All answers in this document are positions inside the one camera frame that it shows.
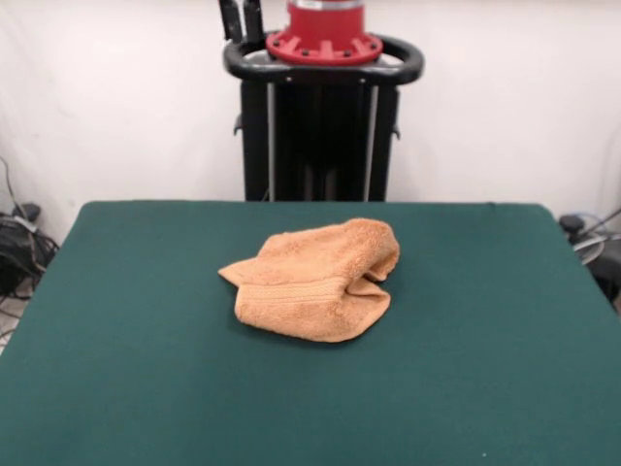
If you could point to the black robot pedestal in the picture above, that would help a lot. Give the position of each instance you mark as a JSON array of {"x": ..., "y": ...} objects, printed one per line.
[{"x": 320, "y": 121}]

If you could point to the dark green table cloth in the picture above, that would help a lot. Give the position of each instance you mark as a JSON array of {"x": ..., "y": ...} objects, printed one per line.
[{"x": 145, "y": 364}]

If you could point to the orange terry towel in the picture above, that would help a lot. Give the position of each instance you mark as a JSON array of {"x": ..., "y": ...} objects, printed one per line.
[{"x": 310, "y": 291}]

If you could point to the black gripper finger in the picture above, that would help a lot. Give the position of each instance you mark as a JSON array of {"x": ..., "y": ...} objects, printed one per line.
[
  {"x": 229, "y": 19},
  {"x": 253, "y": 22}
]

